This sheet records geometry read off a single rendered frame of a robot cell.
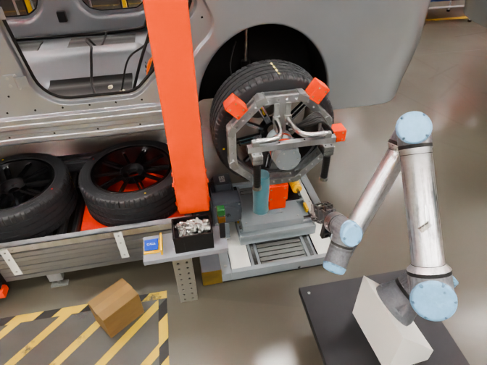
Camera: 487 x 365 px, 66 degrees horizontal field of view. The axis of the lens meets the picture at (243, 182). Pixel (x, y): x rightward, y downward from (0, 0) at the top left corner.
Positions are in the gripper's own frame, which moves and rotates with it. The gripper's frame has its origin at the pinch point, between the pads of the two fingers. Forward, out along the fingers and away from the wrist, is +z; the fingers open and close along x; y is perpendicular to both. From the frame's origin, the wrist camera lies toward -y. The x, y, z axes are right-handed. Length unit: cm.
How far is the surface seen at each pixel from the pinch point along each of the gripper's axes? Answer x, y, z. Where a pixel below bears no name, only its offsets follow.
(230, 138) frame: 30, 37, 25
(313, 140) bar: -4.2, 33.1, 2.9
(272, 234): 5, -32, 58
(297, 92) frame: -4, 55, 17
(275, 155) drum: 11.0, 27.1, 14.3
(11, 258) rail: 154, -14, 61
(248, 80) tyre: 16, 64, 28
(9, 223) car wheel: 151, 5, 65
